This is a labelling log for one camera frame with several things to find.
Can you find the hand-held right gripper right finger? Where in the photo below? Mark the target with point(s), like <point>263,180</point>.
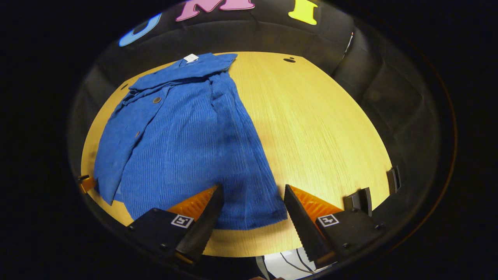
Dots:
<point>303,229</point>

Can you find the black backdrop cloth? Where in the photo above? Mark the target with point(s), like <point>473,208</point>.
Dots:
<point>330,39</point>

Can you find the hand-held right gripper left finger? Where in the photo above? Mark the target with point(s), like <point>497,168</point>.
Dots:
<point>204,229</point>

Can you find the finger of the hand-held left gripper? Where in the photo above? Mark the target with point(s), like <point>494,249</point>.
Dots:
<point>86,184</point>

